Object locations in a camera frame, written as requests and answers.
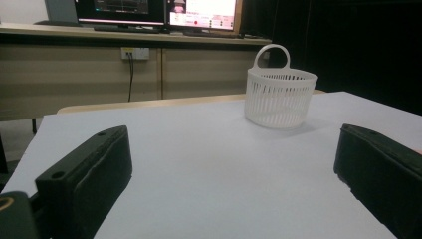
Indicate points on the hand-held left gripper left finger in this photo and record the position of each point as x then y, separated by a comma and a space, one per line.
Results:
89, 172

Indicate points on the bright computer monitor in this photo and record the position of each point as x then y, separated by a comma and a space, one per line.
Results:
202, 13

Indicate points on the black curtain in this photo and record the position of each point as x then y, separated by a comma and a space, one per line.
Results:
348, 40

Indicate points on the white table cover board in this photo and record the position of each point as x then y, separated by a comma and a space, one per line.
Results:
212, 172

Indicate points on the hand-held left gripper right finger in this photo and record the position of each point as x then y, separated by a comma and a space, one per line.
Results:
381, 172

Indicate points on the dark computer monitor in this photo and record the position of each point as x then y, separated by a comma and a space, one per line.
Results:
119, 10

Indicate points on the white wall socket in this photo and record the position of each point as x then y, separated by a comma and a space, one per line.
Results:
139, 53

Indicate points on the grey monitor back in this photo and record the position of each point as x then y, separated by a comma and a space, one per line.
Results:
61, 11

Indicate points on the long beige desk cabinet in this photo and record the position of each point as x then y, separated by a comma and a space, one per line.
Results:
66, 79

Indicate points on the white slotted plastic basket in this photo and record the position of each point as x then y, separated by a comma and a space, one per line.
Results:
278, 99

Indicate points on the black keyboard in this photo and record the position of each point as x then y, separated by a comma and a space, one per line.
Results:
212, 34
126, 29

